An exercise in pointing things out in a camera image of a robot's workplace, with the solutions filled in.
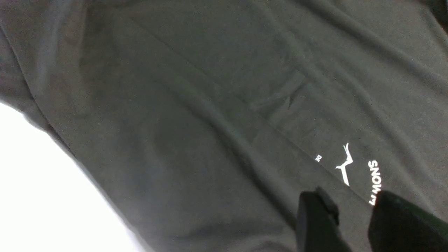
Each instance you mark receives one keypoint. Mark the dark gray long-sleeve shirt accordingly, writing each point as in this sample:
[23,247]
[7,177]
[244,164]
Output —
[202,121]

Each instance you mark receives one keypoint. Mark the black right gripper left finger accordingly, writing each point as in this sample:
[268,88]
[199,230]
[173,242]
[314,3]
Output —
[317,223]

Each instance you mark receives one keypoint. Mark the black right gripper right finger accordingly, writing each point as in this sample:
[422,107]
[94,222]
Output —
[398,225]

